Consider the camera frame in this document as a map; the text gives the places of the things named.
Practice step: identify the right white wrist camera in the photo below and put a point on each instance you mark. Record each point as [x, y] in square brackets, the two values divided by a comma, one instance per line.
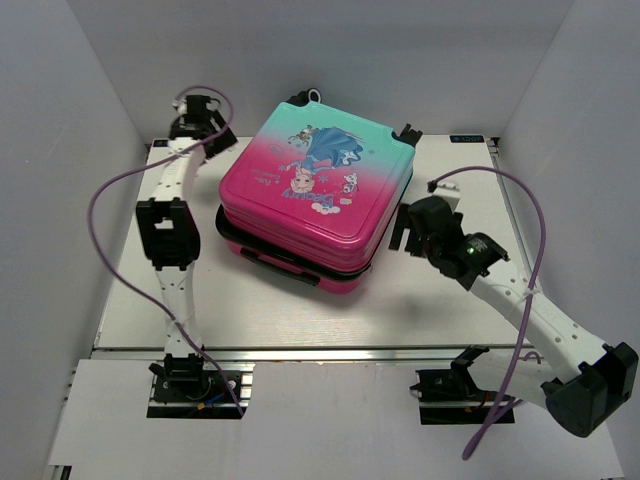
[447, 190]

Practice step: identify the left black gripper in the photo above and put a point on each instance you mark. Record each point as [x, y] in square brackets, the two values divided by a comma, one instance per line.
[222, 142]

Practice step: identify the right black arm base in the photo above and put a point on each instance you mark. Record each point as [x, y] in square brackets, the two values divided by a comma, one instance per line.
[451, 396]

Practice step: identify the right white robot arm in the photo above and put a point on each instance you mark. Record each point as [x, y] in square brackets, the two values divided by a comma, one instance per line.
[581, 380]

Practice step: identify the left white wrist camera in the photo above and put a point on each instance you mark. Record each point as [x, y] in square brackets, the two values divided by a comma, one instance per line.
[180, 106]

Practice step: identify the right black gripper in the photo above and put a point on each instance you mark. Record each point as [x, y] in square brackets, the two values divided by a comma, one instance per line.
[404, 221]

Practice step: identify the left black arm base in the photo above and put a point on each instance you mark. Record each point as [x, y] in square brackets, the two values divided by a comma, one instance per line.
[184, 388]

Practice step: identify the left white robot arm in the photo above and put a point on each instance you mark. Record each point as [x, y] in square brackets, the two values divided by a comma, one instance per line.
[168, 231]

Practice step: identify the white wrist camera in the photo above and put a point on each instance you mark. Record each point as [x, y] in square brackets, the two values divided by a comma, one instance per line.
[180, 106]
[447, 190]

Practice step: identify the pink hard-shell suitcase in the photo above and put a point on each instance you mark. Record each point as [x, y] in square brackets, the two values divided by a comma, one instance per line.
[312, 194]

